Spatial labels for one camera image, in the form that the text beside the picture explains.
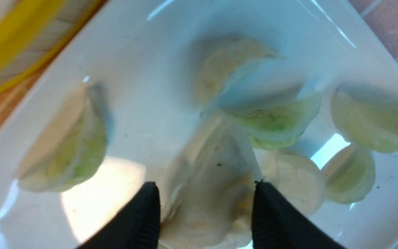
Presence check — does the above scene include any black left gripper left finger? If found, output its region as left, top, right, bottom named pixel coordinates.
left=78, top=182, right=161, bottom=249

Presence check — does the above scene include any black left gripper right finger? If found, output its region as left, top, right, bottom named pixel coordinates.
left=252, top=181, right=344, bottom=249

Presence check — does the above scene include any pale dumpling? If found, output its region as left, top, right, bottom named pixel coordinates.
left=195, top=37, right=285, bottom=107
left=158, top=112, right=263, bottom=249

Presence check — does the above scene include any pale dumpling plate centre left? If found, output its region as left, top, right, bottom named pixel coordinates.
left=258, top=150, right=326, bottom=216

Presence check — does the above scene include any green dumpling plate top left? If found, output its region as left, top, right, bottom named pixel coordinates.
left=17, top=83, right=112, bottom=193

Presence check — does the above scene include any pale green dumpling plate right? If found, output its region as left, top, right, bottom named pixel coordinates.
left=225, top=91, right=322, bottom=151

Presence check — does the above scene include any white square plate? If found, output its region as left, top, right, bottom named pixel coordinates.
left=0, top=0, right=398, bottom=249

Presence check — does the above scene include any green dumpling plate centre right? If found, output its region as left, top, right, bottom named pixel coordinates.
left=331, top=90, right=398, bottom=153

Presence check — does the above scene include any bamboo steamer basket yellow rim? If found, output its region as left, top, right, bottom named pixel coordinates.
left=0, top=0, right=105, bottom=94

